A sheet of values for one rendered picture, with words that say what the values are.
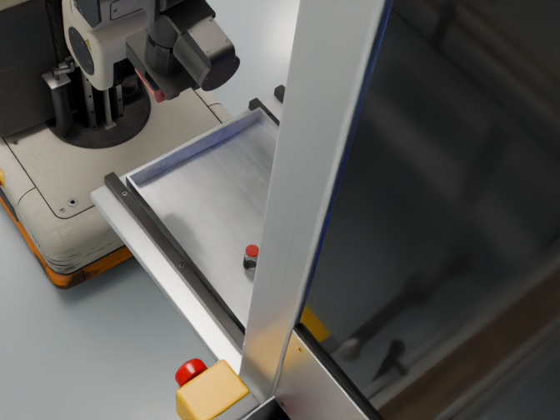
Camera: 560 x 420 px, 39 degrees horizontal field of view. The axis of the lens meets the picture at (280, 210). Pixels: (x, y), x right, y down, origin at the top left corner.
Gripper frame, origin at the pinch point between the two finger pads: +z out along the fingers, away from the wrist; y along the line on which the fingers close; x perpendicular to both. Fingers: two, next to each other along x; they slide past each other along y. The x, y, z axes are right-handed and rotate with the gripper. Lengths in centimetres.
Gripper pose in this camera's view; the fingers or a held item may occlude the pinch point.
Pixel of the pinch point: (161, 97)
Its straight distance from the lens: 111.9
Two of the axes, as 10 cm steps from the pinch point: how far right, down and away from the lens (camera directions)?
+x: 7.8, -4.7, 4.2
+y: 5.9, 7.7, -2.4
